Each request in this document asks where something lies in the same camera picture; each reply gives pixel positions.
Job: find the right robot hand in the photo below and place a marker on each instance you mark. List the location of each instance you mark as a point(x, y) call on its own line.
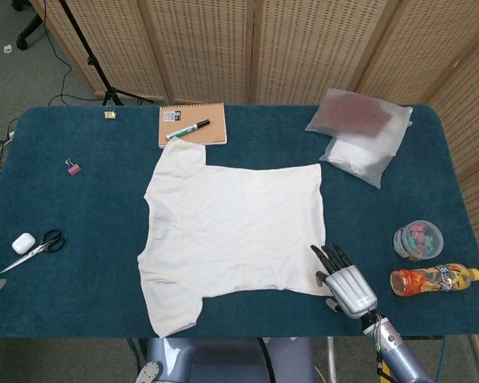
point(349, 289)

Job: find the white t-shirt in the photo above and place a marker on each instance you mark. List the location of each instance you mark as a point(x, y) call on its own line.
point(231, 223)

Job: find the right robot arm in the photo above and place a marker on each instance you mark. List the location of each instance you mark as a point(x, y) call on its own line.
point(399, 355)

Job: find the white earbuds case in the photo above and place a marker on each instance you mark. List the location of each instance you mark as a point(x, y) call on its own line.
point(23, 242)

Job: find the white table leg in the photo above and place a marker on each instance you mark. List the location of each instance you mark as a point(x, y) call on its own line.
point(331, 359)

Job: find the clear jar of coloured clips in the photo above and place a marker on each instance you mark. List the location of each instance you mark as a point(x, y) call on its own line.
point(419, 239)

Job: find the orange drink bottle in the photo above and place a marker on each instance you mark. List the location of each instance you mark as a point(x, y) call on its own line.
point(435, 279)

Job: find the frosted bag with white garment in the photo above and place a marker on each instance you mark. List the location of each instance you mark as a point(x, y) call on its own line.
point(355, 163)

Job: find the blue table cover mat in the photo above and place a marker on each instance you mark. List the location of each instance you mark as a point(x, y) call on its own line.
point(84, 199)

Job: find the pink binder clip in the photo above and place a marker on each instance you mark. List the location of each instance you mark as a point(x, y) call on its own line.
point(74, 169)

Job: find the blue grey robot torso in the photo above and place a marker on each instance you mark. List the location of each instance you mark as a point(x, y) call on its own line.
point(223, 363)

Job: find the frosted bag with red garment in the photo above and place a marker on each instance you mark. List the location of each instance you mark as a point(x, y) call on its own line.
point(355, 111)

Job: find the brown spiral notebook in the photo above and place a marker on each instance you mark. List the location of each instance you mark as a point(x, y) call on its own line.
point(211, 135)

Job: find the gold binder clip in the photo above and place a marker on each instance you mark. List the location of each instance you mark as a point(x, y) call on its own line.
point(110, 114)

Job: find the green white marker pen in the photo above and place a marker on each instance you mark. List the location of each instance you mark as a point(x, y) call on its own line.
point(187, 129)

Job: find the white paper scrap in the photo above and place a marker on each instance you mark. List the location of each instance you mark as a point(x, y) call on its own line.
point(7, 49)

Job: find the black tripod stand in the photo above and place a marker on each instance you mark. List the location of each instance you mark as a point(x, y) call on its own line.
point(91, 60)

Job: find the black office chair base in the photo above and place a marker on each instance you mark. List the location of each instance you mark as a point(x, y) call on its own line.
point(28, 34)

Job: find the silver perforated bracket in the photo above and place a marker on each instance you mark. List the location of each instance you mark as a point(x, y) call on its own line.
point(148, 372)

